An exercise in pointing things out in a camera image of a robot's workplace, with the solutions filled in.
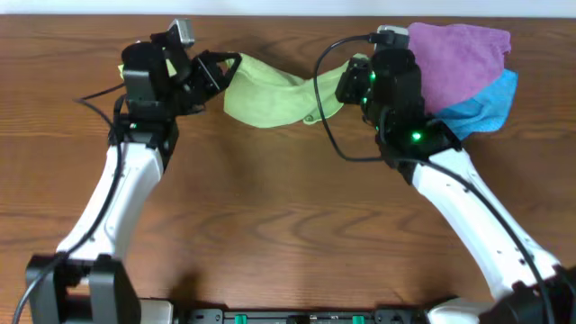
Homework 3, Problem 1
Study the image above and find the green microfiber cloth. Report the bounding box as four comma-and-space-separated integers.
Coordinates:
224, 53, 347, 129

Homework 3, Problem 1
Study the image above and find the blue cloth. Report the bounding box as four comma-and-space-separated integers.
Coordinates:
436, 69, 518, 140

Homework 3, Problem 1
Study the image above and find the purple cloth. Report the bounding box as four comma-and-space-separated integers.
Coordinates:
408, 22, 511, 113

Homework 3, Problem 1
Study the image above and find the right black cable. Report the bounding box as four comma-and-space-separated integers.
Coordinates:
312, 33, 555, 324

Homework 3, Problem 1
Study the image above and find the folded green cloth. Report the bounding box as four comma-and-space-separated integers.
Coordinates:
118, 56, 176, 82

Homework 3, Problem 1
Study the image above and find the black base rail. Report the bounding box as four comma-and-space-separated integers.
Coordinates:
172, 307, 428, 324

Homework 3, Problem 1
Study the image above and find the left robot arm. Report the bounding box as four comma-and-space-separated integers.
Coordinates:
13, 29, 242, 323

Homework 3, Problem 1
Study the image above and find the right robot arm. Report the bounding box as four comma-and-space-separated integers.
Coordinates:
337, 49, 575, 324

